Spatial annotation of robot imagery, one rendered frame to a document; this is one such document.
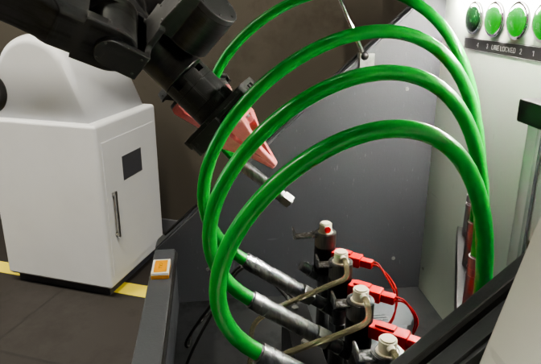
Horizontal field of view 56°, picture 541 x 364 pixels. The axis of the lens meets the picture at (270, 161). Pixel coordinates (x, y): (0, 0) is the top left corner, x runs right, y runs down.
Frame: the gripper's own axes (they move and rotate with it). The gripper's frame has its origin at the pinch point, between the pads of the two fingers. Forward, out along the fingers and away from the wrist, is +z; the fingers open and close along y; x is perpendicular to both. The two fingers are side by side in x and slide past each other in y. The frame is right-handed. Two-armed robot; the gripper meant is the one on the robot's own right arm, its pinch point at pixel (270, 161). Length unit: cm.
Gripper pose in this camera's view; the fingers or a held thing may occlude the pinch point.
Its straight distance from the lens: 63.3
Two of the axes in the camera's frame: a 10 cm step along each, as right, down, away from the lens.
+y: 6.9, -6.5, -3.2
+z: 7.1, 6.9, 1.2
